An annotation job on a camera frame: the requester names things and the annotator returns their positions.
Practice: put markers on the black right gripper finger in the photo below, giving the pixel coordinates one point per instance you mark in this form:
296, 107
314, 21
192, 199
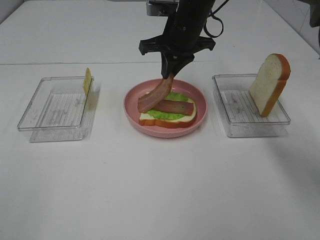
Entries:
179, 62
167, 65

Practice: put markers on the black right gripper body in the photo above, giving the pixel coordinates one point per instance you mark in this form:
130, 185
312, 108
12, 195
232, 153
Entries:
182, 32

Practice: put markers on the brown bacon strip tray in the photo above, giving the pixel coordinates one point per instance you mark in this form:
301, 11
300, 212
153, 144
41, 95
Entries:
175, 107

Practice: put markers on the green lettuce leaf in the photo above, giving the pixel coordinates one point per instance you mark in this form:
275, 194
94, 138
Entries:
173, 96

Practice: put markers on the bread slice with brown crust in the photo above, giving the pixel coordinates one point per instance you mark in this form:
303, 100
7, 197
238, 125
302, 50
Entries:
146, 120

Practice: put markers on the pink round plate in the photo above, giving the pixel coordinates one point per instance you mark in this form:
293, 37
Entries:
130, 106

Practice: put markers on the yellow cheese slice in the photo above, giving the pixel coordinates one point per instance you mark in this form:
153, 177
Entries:
87, 81

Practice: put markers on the clear right plastic tray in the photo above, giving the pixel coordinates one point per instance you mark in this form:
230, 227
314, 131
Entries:
238, 113

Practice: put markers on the clear plastic tray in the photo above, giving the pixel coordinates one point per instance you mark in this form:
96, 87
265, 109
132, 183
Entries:
238, 113
59, 110

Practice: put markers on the upright bread slice right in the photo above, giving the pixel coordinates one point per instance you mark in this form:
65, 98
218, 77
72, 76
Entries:
270, 82

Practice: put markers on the clear left plastic tray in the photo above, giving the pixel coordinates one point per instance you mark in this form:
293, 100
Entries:
59, 110

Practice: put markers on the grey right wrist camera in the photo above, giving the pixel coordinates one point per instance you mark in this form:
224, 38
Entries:
161, 8

